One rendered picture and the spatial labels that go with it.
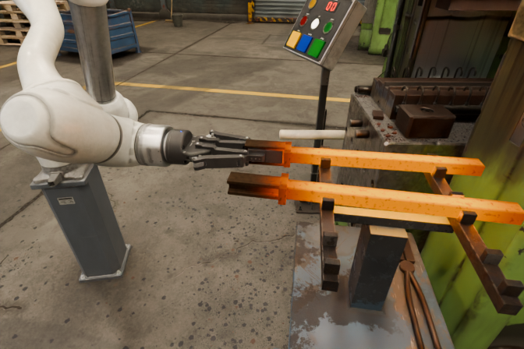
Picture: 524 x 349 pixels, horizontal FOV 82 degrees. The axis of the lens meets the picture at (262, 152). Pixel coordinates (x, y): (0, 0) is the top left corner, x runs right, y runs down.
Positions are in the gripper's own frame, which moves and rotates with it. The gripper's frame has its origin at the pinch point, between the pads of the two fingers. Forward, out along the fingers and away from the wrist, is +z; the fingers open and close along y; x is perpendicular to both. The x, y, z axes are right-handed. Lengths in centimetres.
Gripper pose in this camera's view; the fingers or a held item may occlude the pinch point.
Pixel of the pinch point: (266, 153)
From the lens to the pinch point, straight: 61.5
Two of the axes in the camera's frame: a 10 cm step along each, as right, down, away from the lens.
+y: -1.3, 5.2, -8.4
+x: 0.0, -8.5, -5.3
